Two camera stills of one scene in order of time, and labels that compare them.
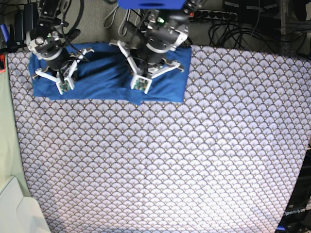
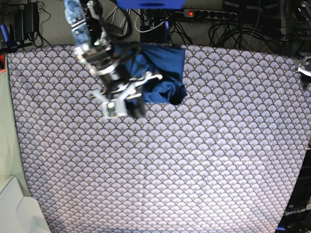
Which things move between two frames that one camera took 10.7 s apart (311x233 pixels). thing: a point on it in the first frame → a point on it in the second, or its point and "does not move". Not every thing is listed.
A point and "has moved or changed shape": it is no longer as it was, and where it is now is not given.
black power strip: (214, 14) does not move
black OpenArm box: (297, 217) does not move
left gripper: (61, 61) → (112, 79)
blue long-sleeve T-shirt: (104, 74) has moved or changed shape
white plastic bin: (20, 214) does not move
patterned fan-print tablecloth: (227, 159) does not move
